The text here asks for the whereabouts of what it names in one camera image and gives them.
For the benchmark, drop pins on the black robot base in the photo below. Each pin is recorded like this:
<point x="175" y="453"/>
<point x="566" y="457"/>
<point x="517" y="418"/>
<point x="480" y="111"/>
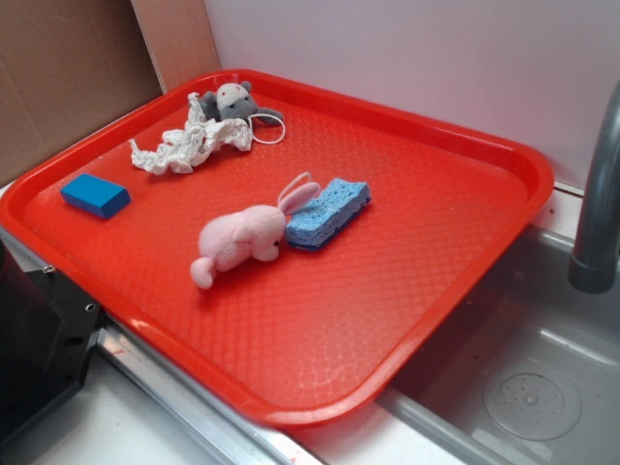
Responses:
<point x="48" y="330"/>

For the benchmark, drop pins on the crumpled white paper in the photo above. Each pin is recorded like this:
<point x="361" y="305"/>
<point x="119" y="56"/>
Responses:
<point x="181" y="150"/>

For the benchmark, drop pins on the red plastic tray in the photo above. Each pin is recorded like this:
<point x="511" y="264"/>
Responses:
<point x="313" y="335"/>

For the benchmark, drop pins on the blue sponge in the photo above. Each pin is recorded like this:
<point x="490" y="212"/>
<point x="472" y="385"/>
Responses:
<point x="323" y="218"/>

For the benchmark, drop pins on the pink plush bunny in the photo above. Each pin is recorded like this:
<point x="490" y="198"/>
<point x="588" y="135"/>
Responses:
<point x="252" y="233"/>

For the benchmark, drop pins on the grey plush toy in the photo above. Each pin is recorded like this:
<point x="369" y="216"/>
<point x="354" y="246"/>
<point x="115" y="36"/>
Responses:
<point x="234" y="100"/>

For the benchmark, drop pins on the blue rectangular block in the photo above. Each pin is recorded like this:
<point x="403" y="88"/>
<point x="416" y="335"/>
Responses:
<point x="95" y="195"/>

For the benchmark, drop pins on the light wooden board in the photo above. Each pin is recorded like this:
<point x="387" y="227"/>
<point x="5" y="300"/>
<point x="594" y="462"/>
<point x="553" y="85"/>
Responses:
<point x="179" y="39"/>

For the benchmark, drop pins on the grey toy sink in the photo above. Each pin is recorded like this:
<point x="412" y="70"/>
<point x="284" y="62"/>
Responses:
<point x="525" y="370"/>

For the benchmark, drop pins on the grey faucet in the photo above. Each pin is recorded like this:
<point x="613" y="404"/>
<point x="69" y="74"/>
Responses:
<point x="595" y="253"/>

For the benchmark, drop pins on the brown cardboard panel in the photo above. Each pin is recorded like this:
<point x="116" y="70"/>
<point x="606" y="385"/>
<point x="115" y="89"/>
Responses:
<point x="68" y="68"/>

